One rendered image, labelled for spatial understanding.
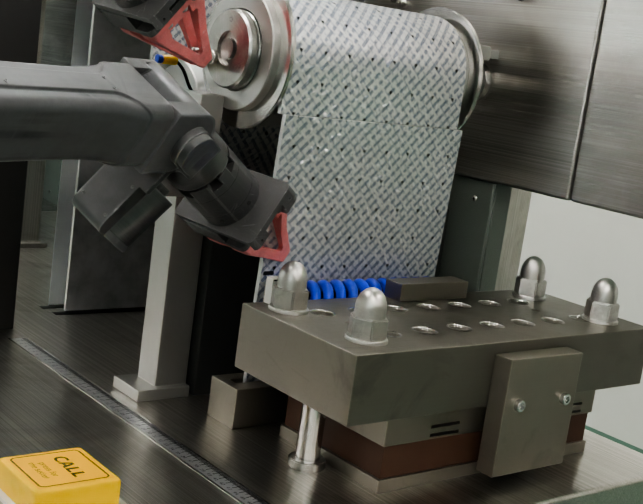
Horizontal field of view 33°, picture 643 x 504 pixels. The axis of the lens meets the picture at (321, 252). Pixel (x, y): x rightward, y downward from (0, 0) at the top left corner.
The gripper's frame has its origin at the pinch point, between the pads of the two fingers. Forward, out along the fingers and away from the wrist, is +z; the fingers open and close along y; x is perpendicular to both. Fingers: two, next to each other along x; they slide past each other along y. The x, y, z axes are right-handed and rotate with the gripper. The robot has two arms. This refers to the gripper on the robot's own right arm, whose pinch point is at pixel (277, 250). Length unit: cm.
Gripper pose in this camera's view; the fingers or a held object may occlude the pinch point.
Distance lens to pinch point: 103.9
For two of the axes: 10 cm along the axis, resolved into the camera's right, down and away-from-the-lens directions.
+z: 4.2, 5.0, 7.5
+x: 5.2, -8.1, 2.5
